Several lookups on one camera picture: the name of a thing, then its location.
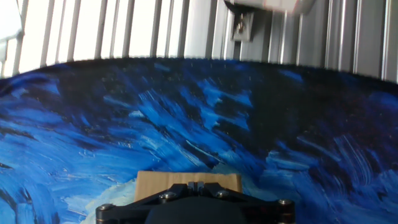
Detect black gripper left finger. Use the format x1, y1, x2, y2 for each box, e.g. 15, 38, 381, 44
95, 182, 197, 224

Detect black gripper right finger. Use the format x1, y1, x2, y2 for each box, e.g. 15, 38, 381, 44
197, 182, 296, 224

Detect brown cardboard box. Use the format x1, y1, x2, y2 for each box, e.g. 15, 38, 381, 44
134, 170, 243, 202

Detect Van Gogh print cloth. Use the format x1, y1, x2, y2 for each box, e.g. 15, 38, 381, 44
0, 57, 398, 224

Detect small metal clamp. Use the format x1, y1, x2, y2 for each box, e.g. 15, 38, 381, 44
223, 0, 257, 43

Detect white paper sheets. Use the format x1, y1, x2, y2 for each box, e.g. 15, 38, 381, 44
0, 0, 24, 41

